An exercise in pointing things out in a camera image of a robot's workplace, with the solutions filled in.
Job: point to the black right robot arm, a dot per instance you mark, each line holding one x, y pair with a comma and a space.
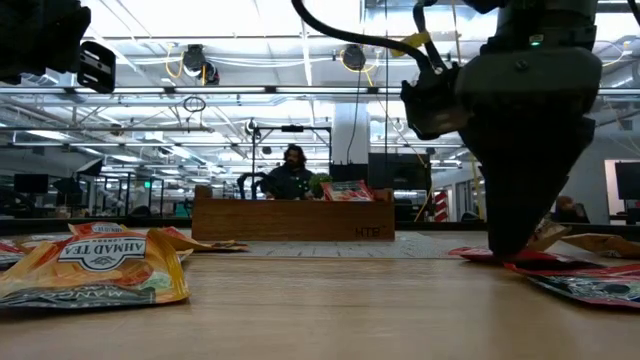
545, 20

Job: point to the black monitor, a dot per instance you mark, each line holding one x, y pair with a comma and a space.
30, 183
627, 180
400, 170

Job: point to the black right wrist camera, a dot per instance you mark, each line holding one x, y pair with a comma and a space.
430, 107

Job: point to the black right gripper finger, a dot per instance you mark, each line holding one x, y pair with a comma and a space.
520, 190

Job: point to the red white striped post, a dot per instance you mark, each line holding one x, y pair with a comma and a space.
440, 206

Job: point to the grey ribbed mat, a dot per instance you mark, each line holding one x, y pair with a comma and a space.
350, 247

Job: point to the wooden three-compartment tray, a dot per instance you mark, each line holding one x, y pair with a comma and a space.
290, 222

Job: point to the black background rig frame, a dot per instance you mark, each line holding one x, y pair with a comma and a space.
255, 160

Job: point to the leafy green plant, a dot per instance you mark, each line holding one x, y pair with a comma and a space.
320, 182

